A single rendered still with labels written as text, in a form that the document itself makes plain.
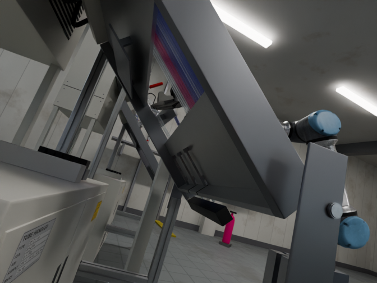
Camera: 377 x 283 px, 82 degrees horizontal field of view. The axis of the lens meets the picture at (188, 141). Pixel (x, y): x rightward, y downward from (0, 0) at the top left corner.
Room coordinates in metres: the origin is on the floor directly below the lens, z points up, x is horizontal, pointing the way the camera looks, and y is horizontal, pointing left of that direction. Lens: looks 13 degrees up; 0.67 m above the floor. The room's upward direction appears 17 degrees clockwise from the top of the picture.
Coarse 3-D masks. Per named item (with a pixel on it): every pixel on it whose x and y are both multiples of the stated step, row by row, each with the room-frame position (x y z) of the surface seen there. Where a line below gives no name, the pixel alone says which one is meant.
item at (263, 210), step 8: (184, 184) 0.93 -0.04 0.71; (192, 184) 0.81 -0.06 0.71; (200, 184) 0.72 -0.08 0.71; (192, 192) 0.69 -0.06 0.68; (200, 192) 0.60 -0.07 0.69; (208, 192) 0.55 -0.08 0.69; (216, 192) 0.51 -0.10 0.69; (224, 192) 0.47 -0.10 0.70; (232, 192) 0.44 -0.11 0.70; (240, 192) 0.41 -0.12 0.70; (248, 192) 0.38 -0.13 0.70; (256, 192) 0.36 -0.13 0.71; (224, 200) 0.44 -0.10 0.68; (232, 200) 0.39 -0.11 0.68; (240, 200) 0.37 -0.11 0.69; (248, 200) 0.35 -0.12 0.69; (256, 200) 0.33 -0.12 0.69; (264, 200) 0.31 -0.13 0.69; (248, 208) 0.35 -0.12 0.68; (256, 208) 0.32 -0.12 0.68; (264, 208) 0.30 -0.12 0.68
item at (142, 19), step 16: (112, 0) 0.51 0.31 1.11; (128, 0) 0.42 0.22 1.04; (144, 0) 0.35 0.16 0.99; (112, 16) 0.60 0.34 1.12; (128, 16) 0.47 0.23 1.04; (144, 16) 0.39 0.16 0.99; (112, 32) 0.54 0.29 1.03; (128, 32) 0.54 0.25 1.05; (144, 32) 0.44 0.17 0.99; (128, 48) 0.63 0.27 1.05; (144, 48) 0.49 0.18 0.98; (128, 64) 0.57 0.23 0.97; (144, 64) 0.57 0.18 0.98; (128, 80) 0.69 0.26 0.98; (144, 80) 0.66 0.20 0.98; (144, 96) 0.78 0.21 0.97
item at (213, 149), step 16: (192, 112) 0.44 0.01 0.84; (208, 112) 0.37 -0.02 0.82; (176, 128) 0.62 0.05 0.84; (192, 128) 0.50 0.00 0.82; (208, 128) 0.41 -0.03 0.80; (224, 128) 0.35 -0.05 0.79; (176, 144) 0.73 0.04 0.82; (192, 144) 0.56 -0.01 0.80; (208, 144) 0.46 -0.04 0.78; (224, 144) 0.39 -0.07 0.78; (176, 160) 0.87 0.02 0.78; (192, 160) 0.65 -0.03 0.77; (208, 160) 0.52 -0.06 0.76; (224, 160) 0.43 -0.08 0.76; (240, 160) 0.37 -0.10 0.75; (208, 176) 0.59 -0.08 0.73; (224, 176) 0.48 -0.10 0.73; (240, 176) 0.41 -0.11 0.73
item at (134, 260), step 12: (156, 180) 1.11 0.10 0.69; (156, 192) 1.11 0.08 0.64; (156, 204) 1.12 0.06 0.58; (144, 216) 1.11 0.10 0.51; (156, 216) 1.13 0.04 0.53; (144, 228) 1.11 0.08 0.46; (144, 240) 1.12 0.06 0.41; (132, 252) 1.11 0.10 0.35; (144, 252) 1.12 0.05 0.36; (132, 264) 1.11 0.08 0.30
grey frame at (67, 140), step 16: (96, 64) 0.87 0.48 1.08; (96, 80) 0.87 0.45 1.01; (80, 96) 0.87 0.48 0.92; (80, 112) 0.87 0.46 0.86; (64, 144) 0.88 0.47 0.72; (176, 208) 0.96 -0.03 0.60; (160, 240) 0.95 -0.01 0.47; (160, 256) 0.96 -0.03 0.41; (272, 256) 0.25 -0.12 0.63; (288, 256) 0.25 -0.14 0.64; (272, 272) 0.25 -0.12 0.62
